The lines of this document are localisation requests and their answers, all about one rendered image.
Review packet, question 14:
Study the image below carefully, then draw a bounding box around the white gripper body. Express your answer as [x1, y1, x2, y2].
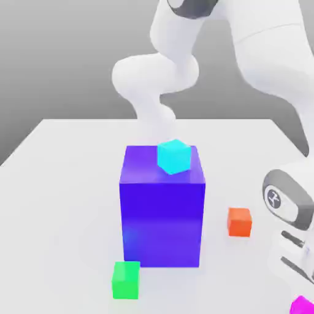
[268, 246, 314, 295]

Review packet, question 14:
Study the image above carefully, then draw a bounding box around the small magenta cube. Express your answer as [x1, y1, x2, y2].
[289, 295, 314, 314]

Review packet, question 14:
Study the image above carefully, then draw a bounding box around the small orange cube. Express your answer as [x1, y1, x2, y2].
[227, 207, 253, 238]

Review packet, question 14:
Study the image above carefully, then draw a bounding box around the small cyan cube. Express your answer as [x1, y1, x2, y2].
[156, 139, 192, 175]

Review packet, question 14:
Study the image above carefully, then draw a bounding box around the small green cube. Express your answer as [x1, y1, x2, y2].
[112, 261, 141, 301]

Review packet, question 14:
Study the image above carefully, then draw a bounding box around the large blue box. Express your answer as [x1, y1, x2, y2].
[119, 145, 206, 269]

